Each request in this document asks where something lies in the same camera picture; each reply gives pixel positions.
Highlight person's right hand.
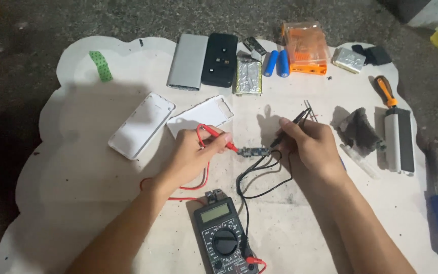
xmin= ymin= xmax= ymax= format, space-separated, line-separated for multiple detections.
xmin=275 ymin=117 xmax=348 ymax=188

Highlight person's left hand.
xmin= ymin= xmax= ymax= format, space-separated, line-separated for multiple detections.
xmin=154 ymin=125 xmax=233 ymax=194

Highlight black multimeter test lead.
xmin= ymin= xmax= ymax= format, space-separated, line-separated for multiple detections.
xmin=236 ymin=108 xmax=313 ymax=260

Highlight red multimeter test lead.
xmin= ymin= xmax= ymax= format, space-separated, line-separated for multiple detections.
xmin=140 ymin=124 xmax=267 ymax=274

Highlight metal tweezers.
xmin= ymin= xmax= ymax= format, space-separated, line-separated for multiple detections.
xmin=304 ymin=100 xmax=319 ymax=123

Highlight small usb port module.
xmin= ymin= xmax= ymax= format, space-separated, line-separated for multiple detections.
xmin=205 ymin=189 xmax=228 ymax=202

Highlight clear plastic tube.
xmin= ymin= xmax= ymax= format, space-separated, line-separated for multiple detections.
xmin=339 ymin=143 xmax=381 ymax=180

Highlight dirty grey rag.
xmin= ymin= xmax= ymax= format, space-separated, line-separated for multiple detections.
xmin=338 ymin=107 xmax=387 ymax=157

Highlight white plastic back shell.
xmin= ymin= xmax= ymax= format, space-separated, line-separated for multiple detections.
xmin=108 ymin=92 xmax=176 ymax=160

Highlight small power bank circuit board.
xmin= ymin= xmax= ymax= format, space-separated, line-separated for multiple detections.
xmin=238 ymin=146 xmax=271 ymax=158

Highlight white black power bank case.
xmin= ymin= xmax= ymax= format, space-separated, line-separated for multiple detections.
xmin=384 ymin=107 xmax=416 ymax=176

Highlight black digital multimeter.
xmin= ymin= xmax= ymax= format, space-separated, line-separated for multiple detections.
xmin=193 ymin=197 xmax=260 ymax=274

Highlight blue cylindrical battery cell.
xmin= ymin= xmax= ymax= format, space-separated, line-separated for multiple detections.
xmin=263 ymin=50 xmax=279 ymax=78
xmin=278 ymin=49 xmax=290 ymax=78

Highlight silver power bank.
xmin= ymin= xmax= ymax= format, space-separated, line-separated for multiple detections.
xmin=166 ymin=33 xmax=209 ymax=91

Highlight large silver foil battery pouch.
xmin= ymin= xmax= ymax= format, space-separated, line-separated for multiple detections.
xmin=234 ymin=56 xmax=262 ymax=96

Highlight small silver foil battery pouch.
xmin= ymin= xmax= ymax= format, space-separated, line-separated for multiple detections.
xmin=332 ymin=47 xmax=367 ymax=74

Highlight white cloud-shaped work mat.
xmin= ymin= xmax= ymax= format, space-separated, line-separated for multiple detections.
xmin=0 ymin=35 xmax=438 ymax=274

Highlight black power bank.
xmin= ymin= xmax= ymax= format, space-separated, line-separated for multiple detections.
xmin=201 ymin=32 xmax=239 ymax=88

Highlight orange transparent bit box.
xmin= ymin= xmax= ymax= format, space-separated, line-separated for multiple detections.
xmin=281 ymin=21 xmax=331 ymax=76

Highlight black cloth piece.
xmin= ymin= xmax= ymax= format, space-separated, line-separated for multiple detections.
xmin=352 ymin=44 xmax=392 ymax=66

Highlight small black silver circuit module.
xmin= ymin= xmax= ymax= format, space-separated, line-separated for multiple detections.
xmin=243 ymin=37 xmax=267 ymax=63

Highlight green tape strip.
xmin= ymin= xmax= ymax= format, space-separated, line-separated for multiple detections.
xmin=89 ymin=50 xmax=114 ymax=82

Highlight white container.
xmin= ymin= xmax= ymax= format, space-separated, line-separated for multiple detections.
xmin=406 ymin=0 xmax=438 ymax=29

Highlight white plastic frame panel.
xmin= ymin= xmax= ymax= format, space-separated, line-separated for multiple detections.
xmin=166 ymin=95 xmax=235 ymax=138

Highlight orange black handled screwdriver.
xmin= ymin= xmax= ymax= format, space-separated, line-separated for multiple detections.
xmin=374 ymin=75 xmax=399 ymax=109

